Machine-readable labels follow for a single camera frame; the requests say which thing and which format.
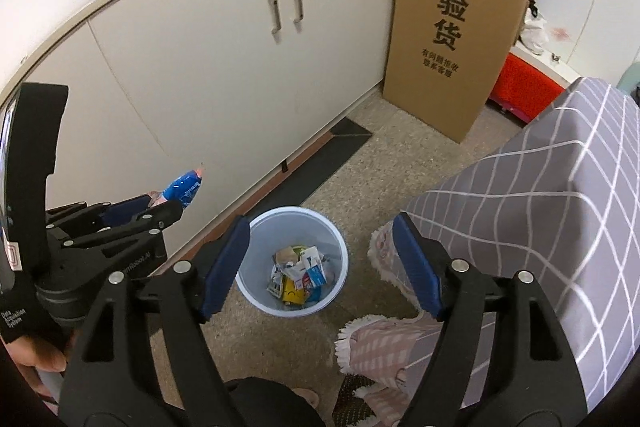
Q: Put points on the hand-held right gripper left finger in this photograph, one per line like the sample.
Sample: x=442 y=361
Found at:
x=225 y=267

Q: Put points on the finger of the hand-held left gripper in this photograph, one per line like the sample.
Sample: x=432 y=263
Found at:
x=120 y=209
x=150 y=222

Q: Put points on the pink fringed blanket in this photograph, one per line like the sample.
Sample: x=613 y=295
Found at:
x=380 y=347

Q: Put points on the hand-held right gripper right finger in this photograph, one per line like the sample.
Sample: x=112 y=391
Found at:
x=417 y=267

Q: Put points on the large brown cardboard box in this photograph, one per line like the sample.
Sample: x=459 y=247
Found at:
x=450 y=32

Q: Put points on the grey checked cloth cover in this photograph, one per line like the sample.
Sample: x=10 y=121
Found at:
x=550 y=207

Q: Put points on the pile of crumpled packaging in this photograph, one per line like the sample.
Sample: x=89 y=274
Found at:
x=295 y=279

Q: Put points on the blue plastic wrapper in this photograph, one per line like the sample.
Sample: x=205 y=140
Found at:
x=185 y=187

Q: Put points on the white plastic waste bin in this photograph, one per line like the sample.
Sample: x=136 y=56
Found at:
x=260 y=257

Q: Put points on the person's dark clothing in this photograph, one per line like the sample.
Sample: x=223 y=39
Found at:
x=270 y=407

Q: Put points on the pale green round stool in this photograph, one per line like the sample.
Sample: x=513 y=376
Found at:
x=631 y=79

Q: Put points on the black floor mat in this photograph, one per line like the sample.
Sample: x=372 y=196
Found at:
x=325 y=157

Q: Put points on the cream curved cabinet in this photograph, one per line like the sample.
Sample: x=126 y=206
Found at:
x=200 y=82

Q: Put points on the white crumpled cloth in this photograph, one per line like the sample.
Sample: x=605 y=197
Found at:
x=532 y=37

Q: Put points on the person's foot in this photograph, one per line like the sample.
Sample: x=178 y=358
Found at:
x=306 y=397

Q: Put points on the red storage box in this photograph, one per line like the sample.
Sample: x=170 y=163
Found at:
x=525 y=87

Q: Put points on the person's left hand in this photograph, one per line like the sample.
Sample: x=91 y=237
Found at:
x=35 y=354

